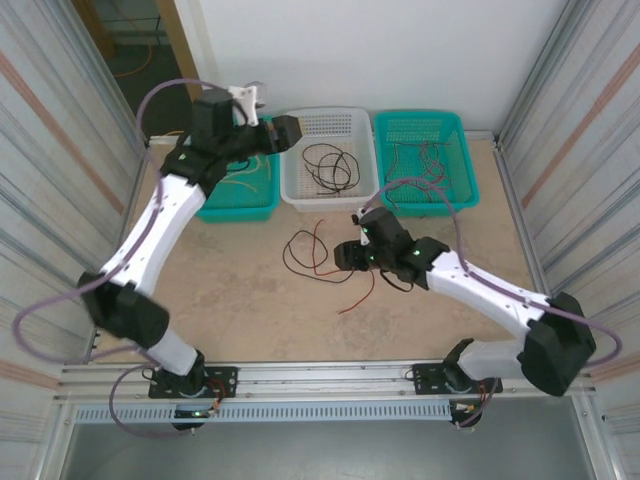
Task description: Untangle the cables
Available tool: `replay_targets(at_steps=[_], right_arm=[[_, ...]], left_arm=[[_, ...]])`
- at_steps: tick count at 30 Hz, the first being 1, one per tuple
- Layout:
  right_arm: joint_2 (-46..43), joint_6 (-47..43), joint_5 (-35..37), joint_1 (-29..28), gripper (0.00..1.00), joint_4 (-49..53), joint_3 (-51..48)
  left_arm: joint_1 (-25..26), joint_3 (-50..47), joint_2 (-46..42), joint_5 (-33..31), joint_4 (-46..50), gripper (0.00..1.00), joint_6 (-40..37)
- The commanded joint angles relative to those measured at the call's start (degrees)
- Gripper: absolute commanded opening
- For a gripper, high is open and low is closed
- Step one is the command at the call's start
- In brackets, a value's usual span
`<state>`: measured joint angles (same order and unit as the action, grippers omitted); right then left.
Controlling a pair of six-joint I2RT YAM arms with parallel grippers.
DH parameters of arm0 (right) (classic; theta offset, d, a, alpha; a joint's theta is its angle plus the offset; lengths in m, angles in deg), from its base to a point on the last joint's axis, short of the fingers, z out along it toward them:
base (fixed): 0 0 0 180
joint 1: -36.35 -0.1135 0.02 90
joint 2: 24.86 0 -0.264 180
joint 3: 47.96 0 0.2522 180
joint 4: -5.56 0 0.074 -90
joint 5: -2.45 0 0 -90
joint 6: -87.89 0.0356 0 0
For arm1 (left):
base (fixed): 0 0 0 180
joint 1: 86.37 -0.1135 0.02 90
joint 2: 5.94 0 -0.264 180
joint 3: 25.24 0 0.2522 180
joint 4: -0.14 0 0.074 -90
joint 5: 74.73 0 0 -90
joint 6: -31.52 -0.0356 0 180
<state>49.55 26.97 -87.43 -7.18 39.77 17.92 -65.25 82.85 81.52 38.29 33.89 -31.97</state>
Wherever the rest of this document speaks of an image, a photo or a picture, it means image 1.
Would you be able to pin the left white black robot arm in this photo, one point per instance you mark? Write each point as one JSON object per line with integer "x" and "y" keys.
{"x": 160, "y": 225}

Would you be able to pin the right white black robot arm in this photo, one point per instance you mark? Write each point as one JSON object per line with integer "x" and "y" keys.
{"x": 480, "y": 285}

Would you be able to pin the white plastic basket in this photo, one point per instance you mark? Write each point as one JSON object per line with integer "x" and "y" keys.
{"x": 340, "y": 117}

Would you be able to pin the teal plastic basket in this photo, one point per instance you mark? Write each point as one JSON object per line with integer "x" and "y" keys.
{"x": 240, "y": 210}
{"x": 425, "y": 125}

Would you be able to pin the wooden cabinet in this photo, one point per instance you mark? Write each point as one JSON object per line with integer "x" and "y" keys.
{"x": 97, "y": 25}

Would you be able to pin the grey metal lower shelf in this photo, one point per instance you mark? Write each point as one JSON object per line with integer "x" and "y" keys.
{"x": 325, "y": 450}

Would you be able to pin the wooden door frame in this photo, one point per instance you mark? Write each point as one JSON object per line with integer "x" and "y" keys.
{"x": 182, "y": 55}

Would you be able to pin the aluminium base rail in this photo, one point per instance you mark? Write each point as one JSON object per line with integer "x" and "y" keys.
{"x": 325, "y": 377}

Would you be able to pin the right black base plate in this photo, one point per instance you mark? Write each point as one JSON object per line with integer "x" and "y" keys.
{"x": 425, "y": 377}

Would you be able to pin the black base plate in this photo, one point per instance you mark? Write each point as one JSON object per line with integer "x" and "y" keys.
{"x": 425, "y": 377}
{"x": 225, "y": 380}

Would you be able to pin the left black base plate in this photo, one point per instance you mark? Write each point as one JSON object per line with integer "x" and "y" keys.
{"x": 225, "y": 380}

